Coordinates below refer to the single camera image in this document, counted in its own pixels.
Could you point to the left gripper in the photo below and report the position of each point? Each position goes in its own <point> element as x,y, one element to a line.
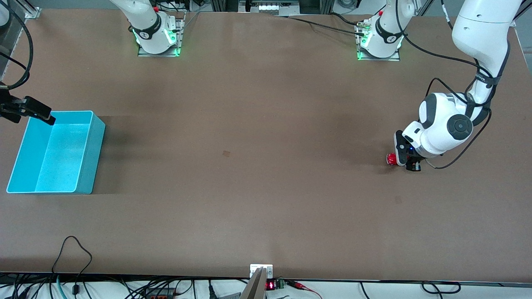
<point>414,160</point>

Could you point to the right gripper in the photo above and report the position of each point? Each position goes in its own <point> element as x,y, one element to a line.
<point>12,106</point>

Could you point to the red beetle toy car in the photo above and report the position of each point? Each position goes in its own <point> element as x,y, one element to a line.
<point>391,159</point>

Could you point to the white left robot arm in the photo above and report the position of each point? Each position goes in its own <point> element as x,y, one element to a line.
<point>482,25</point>

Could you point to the blue plastic box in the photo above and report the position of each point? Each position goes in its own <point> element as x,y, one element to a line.
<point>62,153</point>

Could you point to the green terminal block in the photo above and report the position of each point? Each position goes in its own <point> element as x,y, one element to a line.
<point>280,284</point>

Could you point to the red LED display module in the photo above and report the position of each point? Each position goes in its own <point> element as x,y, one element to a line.
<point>270,285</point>

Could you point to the white lit device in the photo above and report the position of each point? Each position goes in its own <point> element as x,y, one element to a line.
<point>276,7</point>

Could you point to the dark power strip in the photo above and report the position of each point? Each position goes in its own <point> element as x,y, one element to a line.
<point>160,293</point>

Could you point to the silver aluminium frame profile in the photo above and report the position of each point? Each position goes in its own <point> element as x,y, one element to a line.
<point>32,10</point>
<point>517,18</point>

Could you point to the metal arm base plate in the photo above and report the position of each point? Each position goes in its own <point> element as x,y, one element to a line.
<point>143,52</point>
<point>395,58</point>

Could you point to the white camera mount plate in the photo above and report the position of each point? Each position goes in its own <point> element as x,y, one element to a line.
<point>254,268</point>

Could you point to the grey aluminium mount bar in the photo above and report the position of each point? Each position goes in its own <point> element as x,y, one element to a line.
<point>254,288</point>

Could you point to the dark rack frame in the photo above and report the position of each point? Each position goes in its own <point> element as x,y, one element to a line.
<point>224,5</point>

